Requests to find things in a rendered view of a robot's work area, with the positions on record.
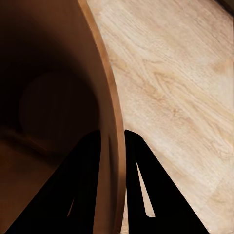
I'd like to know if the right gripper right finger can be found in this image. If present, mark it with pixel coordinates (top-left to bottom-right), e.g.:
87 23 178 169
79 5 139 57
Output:
124 130 210 234

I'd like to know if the trash can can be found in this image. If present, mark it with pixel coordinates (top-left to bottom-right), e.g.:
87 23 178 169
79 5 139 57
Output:
0 0 126 234

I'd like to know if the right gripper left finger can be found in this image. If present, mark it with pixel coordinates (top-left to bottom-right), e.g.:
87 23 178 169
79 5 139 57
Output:
5 130 101 234

